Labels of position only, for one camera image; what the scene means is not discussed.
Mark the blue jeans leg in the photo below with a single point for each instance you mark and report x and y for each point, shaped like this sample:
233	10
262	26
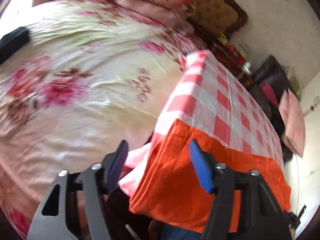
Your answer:
175	233

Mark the orange pants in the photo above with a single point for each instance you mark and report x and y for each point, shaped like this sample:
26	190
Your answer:
169	190

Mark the floral bed quilt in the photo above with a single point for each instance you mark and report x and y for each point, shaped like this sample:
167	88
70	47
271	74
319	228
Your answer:
93	73

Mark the pink floral pillows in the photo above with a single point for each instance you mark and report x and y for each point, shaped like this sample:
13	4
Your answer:
150	2

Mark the magenta garment on armchair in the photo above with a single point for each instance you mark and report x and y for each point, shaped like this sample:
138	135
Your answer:
269	93

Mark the pink checkered tablecloth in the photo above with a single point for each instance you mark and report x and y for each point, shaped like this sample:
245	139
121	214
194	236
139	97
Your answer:
209	98

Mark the tufted brown headboard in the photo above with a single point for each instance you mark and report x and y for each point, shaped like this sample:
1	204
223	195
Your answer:
218	17

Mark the wooden nightstand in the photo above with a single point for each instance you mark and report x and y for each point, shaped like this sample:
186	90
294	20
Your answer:
228	55

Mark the black leather armchair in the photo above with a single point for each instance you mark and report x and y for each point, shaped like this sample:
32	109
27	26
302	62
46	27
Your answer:
273	73

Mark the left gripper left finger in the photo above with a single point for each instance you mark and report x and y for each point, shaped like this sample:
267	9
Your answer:
57	215

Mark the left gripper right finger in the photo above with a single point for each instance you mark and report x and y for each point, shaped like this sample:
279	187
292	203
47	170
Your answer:
261	216

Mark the pink floral cushion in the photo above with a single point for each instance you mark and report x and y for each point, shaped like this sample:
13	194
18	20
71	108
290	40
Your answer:
293	135

